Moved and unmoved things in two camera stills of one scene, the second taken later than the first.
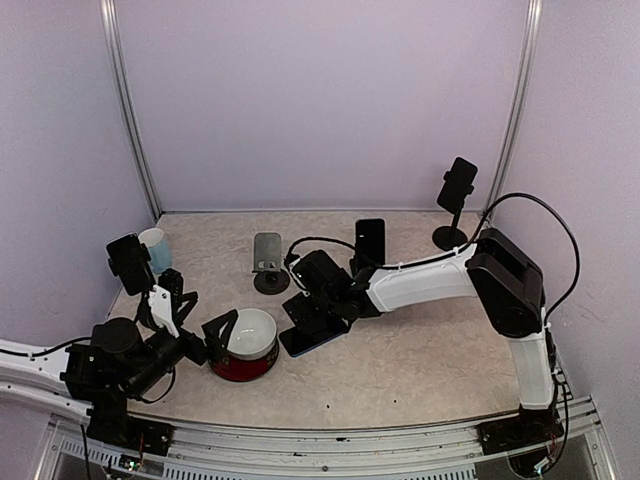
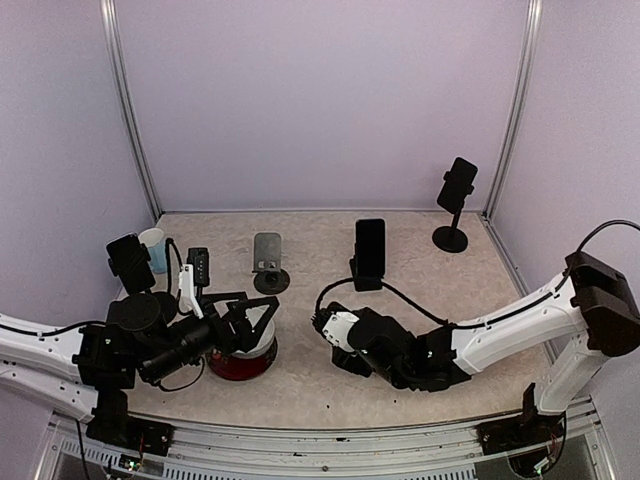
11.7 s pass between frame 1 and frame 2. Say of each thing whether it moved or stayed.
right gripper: moved
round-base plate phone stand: stayed
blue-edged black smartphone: stayed
